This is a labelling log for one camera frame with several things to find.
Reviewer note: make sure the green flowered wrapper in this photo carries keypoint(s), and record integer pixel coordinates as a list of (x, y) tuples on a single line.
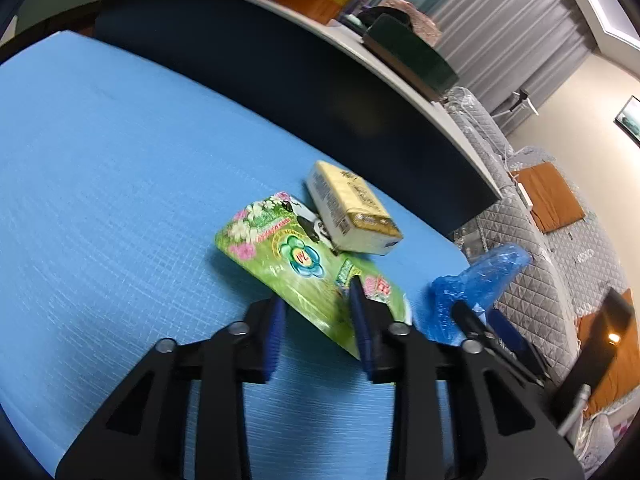
[(300, 270)]

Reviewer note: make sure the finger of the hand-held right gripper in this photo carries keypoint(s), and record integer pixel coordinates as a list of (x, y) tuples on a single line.
[(470, 322), (515, 340)]

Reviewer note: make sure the orange cushion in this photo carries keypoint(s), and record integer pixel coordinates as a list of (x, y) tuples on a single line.
[(625, 375), (550, 197)]

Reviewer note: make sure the framed wall picture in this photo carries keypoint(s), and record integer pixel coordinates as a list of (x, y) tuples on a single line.
[(631, 120)]

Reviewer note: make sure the small yellow box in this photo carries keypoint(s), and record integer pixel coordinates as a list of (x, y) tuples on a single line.
[(345, 205)]

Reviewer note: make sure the black round lid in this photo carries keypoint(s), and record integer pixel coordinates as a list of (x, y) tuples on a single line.
[(380, 14)]

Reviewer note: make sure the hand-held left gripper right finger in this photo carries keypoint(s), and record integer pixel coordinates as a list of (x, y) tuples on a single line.
[(361, 330)]

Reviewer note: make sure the dark green round tin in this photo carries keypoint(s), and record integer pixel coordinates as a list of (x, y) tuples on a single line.
[(410, 57)]

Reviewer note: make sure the grey curtains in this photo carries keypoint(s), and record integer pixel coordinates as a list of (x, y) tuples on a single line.
[(500, 20)]

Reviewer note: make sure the blue plastic bag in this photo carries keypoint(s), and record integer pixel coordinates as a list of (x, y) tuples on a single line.
[(480, 275)]

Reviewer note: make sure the pink patterned gift bag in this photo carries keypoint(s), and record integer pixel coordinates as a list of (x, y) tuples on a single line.
[(422, 22)]

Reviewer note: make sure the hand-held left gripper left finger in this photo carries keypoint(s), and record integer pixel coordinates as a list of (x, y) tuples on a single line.
[(275, 340)]

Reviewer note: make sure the white-topped coffee table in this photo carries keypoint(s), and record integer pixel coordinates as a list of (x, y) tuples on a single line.
[(280, 85)]

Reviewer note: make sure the grey quilted sofa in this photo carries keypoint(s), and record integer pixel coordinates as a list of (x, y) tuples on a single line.
[(565, 270)]

